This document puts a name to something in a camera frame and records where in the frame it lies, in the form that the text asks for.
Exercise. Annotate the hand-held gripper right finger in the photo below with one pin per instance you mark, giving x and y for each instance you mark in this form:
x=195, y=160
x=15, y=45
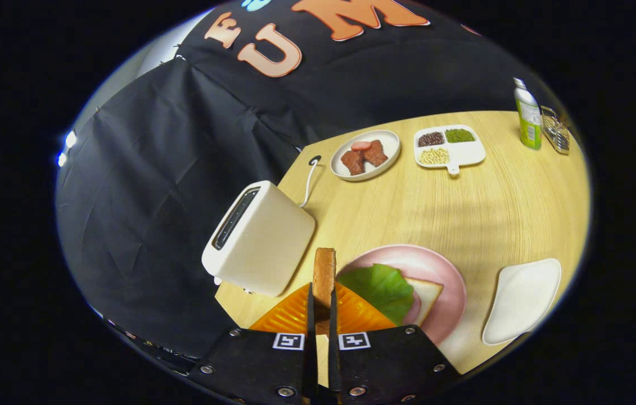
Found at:
x=333, y=349

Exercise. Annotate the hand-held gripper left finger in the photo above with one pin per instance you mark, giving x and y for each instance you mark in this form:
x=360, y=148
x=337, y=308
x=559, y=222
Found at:
x=311, y=337

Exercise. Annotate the toasted bread slice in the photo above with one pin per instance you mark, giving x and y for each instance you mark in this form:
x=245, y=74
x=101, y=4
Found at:
x=324, y=273

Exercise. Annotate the green lettuce leaf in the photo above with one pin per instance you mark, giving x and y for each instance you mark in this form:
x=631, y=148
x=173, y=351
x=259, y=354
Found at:
x=377, y=289

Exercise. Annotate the pink round ham slice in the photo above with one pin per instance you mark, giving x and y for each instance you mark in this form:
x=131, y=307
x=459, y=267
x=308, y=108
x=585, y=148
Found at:
x=414, y=310

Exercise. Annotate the cream white toaster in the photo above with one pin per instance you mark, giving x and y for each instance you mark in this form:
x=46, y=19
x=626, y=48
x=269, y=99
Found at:
x=261, y=242

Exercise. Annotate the white sandwich bread slice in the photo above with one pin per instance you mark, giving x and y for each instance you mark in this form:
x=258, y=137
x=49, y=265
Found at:
x=429, y=292

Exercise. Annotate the pink round plate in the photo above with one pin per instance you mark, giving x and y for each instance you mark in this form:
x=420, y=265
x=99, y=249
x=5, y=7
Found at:
x=436, y=264

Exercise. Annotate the brown meat piece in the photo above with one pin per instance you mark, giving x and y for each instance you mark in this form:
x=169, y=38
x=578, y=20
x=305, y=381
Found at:
x=376, y=153
x=352, y=163

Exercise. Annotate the white rectangular plate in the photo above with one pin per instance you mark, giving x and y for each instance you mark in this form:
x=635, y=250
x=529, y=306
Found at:
x=523, y=301

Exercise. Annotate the red sausage slice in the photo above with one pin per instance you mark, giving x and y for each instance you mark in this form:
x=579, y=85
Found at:
x=361, y=146

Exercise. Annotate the white oval plate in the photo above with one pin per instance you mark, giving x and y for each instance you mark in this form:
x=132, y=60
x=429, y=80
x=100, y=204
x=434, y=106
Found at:
x=391, y=143

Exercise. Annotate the pile of yellow soybeans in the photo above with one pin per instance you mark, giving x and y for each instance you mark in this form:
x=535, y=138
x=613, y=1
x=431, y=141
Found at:
x=434, y=156

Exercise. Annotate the black backdrop cloth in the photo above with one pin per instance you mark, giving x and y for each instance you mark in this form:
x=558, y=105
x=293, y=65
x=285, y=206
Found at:
x=171, y=169

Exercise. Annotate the pile of dark red beans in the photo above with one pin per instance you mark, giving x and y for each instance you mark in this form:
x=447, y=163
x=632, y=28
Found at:
x=431, y=139

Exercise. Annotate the white divided dish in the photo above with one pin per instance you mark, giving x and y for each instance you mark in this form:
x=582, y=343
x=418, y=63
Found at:
x=464, y=152

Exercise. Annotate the pile of green mung beans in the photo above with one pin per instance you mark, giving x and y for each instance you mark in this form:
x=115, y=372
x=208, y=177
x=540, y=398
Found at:
x=459, y=135

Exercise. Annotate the green and white drink bottle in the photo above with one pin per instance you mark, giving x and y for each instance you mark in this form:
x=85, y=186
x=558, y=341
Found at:
x=530, y=121

